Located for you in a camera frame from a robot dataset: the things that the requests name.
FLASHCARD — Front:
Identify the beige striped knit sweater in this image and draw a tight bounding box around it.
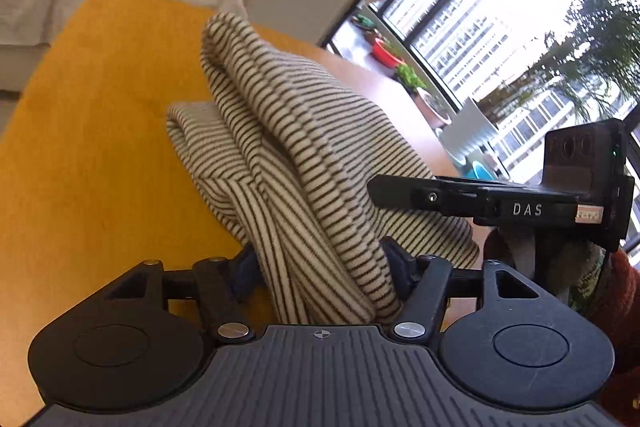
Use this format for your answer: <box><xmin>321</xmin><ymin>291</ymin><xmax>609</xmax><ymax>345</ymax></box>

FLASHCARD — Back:
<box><xmin>167</xmin><ymin>13</ymin><xmax>478</xmax><ymax>324</ymax></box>

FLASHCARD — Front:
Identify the white ribbed plant pot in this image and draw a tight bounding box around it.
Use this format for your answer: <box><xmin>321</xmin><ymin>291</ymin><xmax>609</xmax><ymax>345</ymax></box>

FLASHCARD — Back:
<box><xmin>438</xmin><ymin>98</ymin><xmax>498</xmax><ymax>166</ymax></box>

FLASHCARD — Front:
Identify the green plants tray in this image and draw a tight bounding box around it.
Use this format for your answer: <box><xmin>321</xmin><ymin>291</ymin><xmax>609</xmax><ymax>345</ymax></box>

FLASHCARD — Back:
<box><xmin>395</xmin><ymin>63</ymin><xmax>426</xmax><ymax>92</ymax></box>

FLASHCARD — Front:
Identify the right hand on gripper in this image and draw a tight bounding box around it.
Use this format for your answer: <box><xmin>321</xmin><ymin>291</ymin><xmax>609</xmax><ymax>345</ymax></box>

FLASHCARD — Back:
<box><xmin>483</xmin><ymin>225</ymin><xmax>612</xmax><ymax>317</ymax></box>

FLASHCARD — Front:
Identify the red plastic basin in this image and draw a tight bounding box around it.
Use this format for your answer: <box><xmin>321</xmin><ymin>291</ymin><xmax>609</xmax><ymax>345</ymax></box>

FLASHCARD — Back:
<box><xmin>371</xmin><ymin>39</ymin><xmax>405</xmax><ymax>69</ymax></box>

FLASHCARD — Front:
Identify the green palm plant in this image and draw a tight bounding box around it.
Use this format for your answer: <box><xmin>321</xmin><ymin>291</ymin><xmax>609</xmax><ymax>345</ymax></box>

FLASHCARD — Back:
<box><xmin>476</xmin><ymin>0</ymin><xmax>639</xmax><ymax>124</ymax></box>

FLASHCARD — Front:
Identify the pink plastic basin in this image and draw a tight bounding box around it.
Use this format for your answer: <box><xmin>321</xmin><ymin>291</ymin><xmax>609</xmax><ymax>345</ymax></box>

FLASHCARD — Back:
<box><xmin>414</xmin><ymin>88</ymin><xmax>451</xmax><ymax>129</ymax></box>

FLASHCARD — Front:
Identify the blue plastic basin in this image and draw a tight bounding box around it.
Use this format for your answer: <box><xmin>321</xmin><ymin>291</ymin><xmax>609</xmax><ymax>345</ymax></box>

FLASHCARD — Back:
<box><xmin>466</xmin><ymin>159</ymin><xmax>503</xmax><ymax>181</ymax></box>

